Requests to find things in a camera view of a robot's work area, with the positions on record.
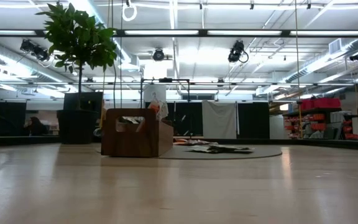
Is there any wooden tea organizer box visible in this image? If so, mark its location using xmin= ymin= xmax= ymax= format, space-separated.
xmin=100 ymin=108 xmax=174 ymax=158

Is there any dark blue tea packet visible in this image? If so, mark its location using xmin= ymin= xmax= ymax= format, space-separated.
xmin=208 ymin=144 xmax=245 ymax=149

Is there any black partition panel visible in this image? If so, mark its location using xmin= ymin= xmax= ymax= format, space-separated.
xmin=63 ymin=91 xmax=104 ymax=110
xmin=0 ymin=101 xmax=27 ymax=138
xmin=237 ymin=101 xmax=270 ymax=140
xmin=163 ymin=101 xmax=203 ymax=138

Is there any white panel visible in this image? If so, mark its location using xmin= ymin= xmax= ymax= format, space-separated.
xmin=143 ymin=84 xmax=167 ymax=103

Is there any white curtain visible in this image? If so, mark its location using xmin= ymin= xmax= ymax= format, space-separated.
xmin=201 ymin=100 xmax=238 ymax=140

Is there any black overhead light bar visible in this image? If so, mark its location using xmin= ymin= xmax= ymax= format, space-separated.
xmin=0 ymin=28 xmax=358 ymax=39

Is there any thin black crossbar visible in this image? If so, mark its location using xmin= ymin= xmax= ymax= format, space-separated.
xmin=82 ymin=81 xmax=358 ymax=87

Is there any round grey mat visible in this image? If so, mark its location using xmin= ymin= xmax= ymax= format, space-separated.
xmin=94 ymin=143 xmax=283 ymax=161

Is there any potted green plant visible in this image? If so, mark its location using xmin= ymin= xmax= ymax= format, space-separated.
xmin=35 ymin=2 xmax=119 ymax=144

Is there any red storage bin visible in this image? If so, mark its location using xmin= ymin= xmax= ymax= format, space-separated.
xmin=314 ymin=98 xmax=342 ymax=109
xmin=300 ymin=99 xmax=315 ymax=111

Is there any shelf with orange bins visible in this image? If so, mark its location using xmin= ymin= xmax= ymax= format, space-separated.
xmin=283 ymin=107 xmax=358 ymax=141

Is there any person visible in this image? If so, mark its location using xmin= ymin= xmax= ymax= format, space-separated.
xmin=23 ymin=116 xmax=48 ymax=137

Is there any white hanging ring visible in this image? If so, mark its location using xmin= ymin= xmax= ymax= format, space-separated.
xmin=122 ymin=1 xmax=138 ymax=22

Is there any black metal table frame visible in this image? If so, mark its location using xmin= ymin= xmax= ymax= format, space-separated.
xmin=0 ymin=135 xmax=358 ymax=152

